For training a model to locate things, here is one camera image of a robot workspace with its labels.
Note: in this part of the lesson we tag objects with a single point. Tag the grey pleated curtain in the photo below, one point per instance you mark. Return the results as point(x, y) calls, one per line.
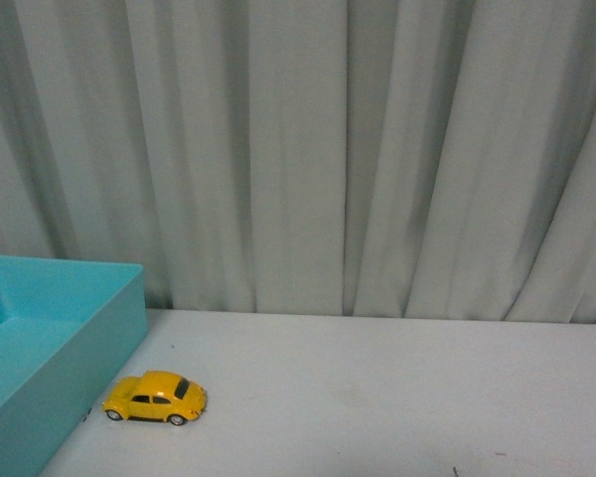
point(411, 159)

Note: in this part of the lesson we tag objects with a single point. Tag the turquoise plastic storage bin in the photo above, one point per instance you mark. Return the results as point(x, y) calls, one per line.
point(66, 328)

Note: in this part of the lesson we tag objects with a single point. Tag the yellow beetle toy car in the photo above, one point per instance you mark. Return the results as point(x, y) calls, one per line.
point(156, 396)

